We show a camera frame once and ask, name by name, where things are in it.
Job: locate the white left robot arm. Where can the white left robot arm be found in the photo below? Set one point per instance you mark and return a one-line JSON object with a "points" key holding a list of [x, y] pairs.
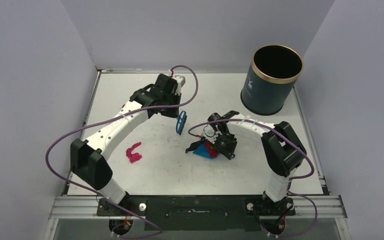
{"points": [[88, 157]]}

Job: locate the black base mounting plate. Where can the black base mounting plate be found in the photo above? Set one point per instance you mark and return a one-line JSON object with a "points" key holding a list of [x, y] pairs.
{"points": [[212, 212]]}

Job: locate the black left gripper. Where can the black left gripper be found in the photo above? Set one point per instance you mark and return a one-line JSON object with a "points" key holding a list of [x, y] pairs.
{"points": [[173, 113]]}

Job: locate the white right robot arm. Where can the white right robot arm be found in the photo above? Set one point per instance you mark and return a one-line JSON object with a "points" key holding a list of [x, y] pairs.
{"points": [[283, 151]]}

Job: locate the blue plastic dustpan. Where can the blue plastic dustpan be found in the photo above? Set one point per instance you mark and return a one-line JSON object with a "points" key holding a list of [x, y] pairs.
{"points": [[205, 152]]}

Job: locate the black paper scrap left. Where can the black paper scrap left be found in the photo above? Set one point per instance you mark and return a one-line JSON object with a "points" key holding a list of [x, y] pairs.
{"points": [[193, 146]]}

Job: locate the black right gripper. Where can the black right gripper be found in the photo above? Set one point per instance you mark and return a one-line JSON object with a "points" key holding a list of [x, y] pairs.
{"points": [[221, 146]]}

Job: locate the aluminium rail frame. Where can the aluminium rail frame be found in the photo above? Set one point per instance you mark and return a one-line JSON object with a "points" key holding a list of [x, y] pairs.
{"points": [[85, 207]]}

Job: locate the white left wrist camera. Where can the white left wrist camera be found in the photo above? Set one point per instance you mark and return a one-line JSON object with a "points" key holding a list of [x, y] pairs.
{"points": [[180, 81]]}

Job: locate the blue hand brush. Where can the blue hand brush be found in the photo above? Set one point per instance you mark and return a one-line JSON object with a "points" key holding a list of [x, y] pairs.
{"points": [[181, 122]]}

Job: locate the red paper scrap left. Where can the red paper scrap left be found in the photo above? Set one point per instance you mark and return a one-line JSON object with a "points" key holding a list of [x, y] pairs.
{"points": [[212, 153]]}

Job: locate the dark blue gold-rimmed bin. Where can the dark blue gold-rimmed bin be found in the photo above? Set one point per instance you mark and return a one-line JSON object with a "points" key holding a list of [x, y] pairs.
{"points": [[273, 72]]}

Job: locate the large pink paper scrap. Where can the large pink paper scrap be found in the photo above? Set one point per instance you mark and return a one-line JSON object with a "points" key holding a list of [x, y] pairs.
{"points": [[131, 155]]}

